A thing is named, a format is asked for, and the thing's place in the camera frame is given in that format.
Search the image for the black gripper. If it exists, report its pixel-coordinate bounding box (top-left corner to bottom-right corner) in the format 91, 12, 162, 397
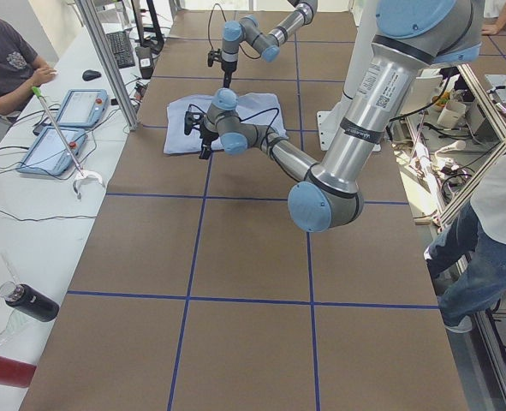
221, 60, 237, 88
199, 128, 218, 160

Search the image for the light blue striped shirt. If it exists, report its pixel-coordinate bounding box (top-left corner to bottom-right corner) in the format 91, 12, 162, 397
164, 89, 286, 155

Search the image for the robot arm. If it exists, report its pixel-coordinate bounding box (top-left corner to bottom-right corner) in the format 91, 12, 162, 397
208, 0, 318, 88
184, 1, 485, 232

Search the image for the black keyboard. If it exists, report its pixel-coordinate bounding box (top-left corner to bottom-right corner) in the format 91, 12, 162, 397
106, 31, 135, 69

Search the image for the grabber stick with green tip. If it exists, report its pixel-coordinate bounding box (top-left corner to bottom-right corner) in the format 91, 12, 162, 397
31, 86, 105, 200

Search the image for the far blue teach pendant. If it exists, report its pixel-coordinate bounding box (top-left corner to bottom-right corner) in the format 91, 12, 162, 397
56, 89, 110, 129

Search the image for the blue teach pendant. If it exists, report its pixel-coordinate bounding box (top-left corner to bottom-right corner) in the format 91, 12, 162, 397
56, 89, 110, 129
16, 126, 86, 177

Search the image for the black computer mouse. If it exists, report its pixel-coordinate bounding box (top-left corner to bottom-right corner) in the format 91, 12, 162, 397
82, 69, 102, 81

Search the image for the near blue teach pendant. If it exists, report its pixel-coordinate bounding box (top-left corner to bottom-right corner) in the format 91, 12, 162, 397
16, 126, 86, 177

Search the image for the seated person in grey shirt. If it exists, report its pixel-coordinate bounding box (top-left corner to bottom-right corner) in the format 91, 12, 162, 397
0, 19, 57, 116

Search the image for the black water bottle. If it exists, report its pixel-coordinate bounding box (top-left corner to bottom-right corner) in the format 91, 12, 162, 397
0, 281, 59, 322

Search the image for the standing person in jeans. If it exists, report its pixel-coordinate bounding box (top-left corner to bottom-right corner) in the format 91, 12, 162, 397
424, 154, 506, 333

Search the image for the red water bottle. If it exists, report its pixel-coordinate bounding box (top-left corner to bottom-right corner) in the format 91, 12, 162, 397
0, 356, 36, 388

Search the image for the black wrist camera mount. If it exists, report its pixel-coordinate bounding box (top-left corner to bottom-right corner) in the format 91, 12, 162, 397
184, 110, 205, 135
207, 49, 223, 68

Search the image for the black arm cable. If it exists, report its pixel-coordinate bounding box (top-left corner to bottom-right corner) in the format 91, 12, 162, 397
207, 3, 262, 60
187, 102, 281, 142

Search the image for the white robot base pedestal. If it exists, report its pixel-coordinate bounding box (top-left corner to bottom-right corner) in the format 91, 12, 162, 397
316, 0, 408, 152

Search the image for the aluminium frame post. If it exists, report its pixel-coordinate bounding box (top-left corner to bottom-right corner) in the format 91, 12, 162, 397
74, 0, 139, 131

